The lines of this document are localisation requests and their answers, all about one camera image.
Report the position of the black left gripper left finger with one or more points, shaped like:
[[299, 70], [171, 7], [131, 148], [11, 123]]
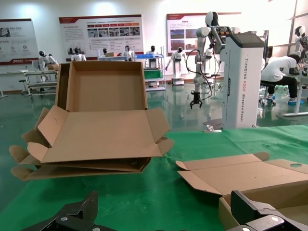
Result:
[[84, 209]]

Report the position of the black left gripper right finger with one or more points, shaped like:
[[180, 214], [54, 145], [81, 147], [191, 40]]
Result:
[[260, 216]]

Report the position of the flattened cardboard box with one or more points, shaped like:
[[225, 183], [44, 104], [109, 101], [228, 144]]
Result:
[[96, 169]]

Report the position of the open brown cardboard mailer box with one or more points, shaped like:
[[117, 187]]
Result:
[[240, 175]]

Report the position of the large open cardboard box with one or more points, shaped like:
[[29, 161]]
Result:
[[103, 134]]

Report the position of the green table cloth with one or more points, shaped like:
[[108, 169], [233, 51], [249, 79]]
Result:
[[144, 192]]

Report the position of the silver binder clip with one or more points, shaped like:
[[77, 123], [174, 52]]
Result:
[[211, 130]]

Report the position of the white work desk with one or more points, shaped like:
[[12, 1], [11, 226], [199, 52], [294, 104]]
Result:
[[300, 96]]

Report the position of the black stool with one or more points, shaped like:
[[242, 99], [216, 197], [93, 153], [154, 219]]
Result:
[[267, 89]]

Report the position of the white wheeled robot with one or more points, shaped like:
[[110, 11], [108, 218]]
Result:
[[240, 84]]

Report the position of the metal shelving rack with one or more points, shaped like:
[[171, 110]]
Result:
[[154, 84]]

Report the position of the seated person white shirt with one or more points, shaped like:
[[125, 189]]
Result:
[[276, 69]]

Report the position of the green storage bin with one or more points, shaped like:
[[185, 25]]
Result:
[[152, 74]]

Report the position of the white black humanoid robot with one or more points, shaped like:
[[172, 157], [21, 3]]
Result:
[[79, 55], [152, 55], [105, 52], [47, 60], [302, 38], [128, 53], [177, 62]]

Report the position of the white frame work table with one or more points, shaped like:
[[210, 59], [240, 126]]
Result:
[[38, 79]]

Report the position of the wide wall poster with photos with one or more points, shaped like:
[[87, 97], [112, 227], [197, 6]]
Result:
[[101, 36]]

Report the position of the wall poster with red stripe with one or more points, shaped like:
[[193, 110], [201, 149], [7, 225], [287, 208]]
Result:
[[16, 41]]

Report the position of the wall poster with landscape photos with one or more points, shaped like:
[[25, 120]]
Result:
[[183, 33]]

